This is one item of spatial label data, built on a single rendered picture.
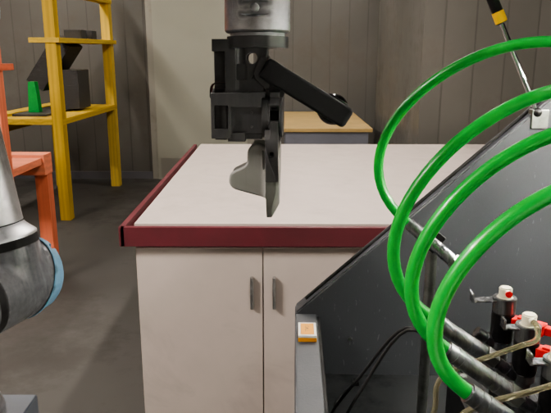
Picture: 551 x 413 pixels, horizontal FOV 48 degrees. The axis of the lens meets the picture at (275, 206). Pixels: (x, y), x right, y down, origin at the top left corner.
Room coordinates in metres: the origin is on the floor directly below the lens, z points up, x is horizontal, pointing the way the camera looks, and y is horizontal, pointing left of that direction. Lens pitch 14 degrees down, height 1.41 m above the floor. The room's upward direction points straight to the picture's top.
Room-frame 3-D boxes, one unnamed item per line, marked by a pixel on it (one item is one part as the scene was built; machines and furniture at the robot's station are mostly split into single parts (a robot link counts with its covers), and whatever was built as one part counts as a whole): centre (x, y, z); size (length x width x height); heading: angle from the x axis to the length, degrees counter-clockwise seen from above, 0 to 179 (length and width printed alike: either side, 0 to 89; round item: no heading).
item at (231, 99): (0.74, 0.03, 1.36); 0.09 x 0.08 x 0.12; 87
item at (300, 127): (5.84, -0.43, 0.39); 1.46 x 0.75 x 0.78; 0
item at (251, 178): (0.72, 0.03, 1.26); 0.06 x 0.03 x 0.09; 87
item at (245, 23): (0.74, 0.02, 1.45); 0.08 x 0.08 x 0.05
